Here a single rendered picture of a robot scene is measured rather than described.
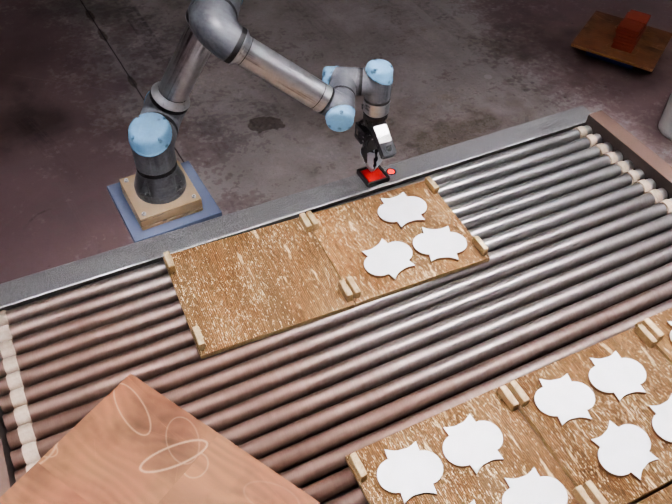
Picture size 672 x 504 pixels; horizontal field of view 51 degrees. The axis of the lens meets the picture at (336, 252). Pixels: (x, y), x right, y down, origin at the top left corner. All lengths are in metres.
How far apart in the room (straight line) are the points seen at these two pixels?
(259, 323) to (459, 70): 2.97
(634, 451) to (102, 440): 1.13
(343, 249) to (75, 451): 0.86
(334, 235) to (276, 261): 0.19
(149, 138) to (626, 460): 1.42
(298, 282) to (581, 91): 2.97
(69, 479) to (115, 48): 3.49
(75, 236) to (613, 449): 2.51
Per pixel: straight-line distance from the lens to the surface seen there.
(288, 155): 3.69
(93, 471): 1.50
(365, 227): 1.99
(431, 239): 1.97
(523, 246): 2.05
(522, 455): 1.64
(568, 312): 1.93
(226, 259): 1.91
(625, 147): 2.48
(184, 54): 1.97
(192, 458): 1.47
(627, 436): 1.73
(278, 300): 1.80
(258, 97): 4.11
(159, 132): 2.00
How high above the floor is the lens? 2.34
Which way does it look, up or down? 47 degrees down
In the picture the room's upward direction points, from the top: 3 degrees clockwise
